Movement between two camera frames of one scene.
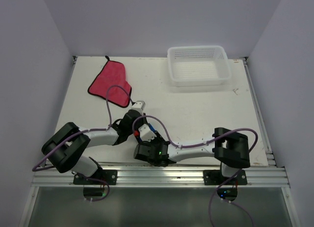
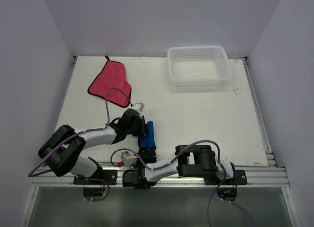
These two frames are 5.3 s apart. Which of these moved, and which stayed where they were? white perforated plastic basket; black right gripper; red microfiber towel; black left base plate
Moved: black right gripper
Stayed: white perforated plastic basket; black left base plate; red microfiber towel
